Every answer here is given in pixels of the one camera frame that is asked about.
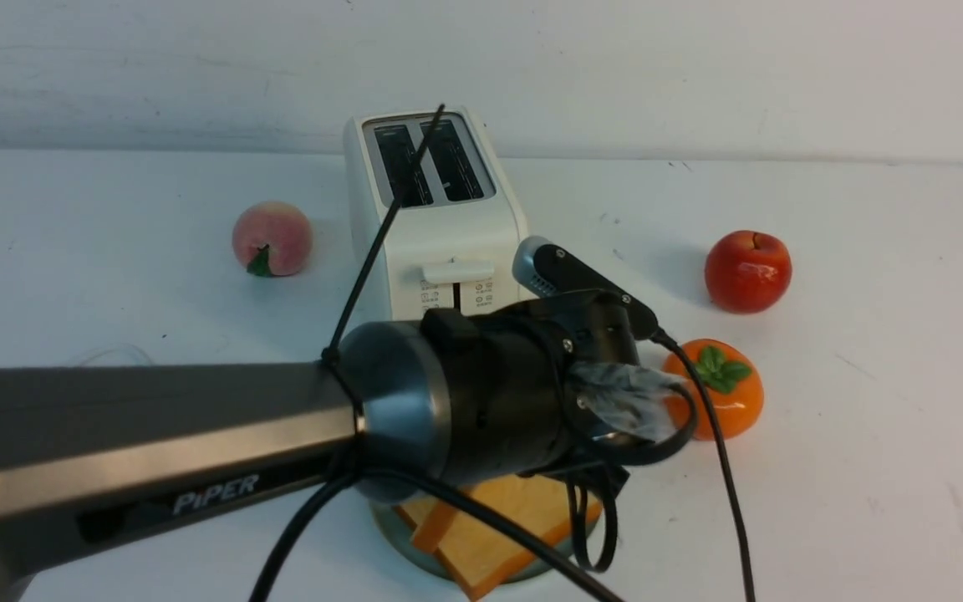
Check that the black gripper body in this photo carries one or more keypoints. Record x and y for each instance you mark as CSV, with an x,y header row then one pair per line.
x,y
549,386

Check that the orange persimmon with green leaf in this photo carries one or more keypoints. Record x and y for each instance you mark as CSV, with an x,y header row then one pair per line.
x,y
732,382

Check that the red apple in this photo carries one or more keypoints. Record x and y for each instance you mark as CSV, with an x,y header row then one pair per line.
x,y
747,272

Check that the white two-slot toaster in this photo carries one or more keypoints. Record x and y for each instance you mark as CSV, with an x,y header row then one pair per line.
x,y
453,241

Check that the toast slice from slot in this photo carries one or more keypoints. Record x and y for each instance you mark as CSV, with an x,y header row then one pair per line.
x,y
433,520
479,557

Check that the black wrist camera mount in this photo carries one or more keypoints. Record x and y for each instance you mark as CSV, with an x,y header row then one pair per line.
x,y
547,269

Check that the light blue round plate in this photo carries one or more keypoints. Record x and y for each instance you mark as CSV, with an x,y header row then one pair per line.
x,y
398,531

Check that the pink peach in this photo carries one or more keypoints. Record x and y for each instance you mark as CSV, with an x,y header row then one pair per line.
x,y
272,240

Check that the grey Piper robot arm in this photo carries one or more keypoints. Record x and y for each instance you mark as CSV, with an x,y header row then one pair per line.
x,y
92,458

